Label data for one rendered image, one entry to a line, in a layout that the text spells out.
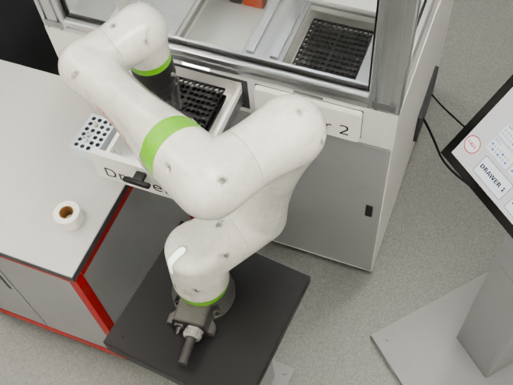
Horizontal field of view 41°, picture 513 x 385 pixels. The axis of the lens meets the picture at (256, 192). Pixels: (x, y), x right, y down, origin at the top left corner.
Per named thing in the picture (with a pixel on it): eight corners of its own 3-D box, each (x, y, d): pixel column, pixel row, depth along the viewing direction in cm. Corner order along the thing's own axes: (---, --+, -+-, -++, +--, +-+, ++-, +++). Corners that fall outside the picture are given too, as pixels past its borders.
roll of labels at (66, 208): (81, 231, 179) (76, 224, 176) (55, 231, 180) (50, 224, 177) (85, 208, 183) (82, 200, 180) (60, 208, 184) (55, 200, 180)
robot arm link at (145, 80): (162, 82, 143) (182, 49, 147) (114, 67, 146) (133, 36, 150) (169, 99, 148) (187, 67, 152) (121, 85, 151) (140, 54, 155)
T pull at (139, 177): (149, 190, 168) (148, 186, 167) (122, 182, 170) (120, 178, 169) (156, 178, 170) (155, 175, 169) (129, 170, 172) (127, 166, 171)
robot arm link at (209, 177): (270, 205, 113) (260, 153, 104) (207, 248, 109) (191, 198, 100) (208, 150, 124) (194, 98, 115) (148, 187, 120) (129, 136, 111)
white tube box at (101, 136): (98, 163, 191) (95, 154, 188) (72, 153, 193) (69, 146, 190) (120, 129, 197) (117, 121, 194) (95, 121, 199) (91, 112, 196)
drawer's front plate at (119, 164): (200, 207, 174) (194, 183, 165) (99, 176, 181) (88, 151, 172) (202, 202, 175) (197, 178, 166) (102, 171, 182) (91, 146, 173)
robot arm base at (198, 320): (210, 375, 153) (208, 366, 148) (146, 358, 155) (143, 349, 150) (243, 272, 166) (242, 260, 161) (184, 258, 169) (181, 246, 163)
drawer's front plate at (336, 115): (358, 143, 182) (360, 116, 172) (256, 115, 189) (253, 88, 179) (359, 137, 182) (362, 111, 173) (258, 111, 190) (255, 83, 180)
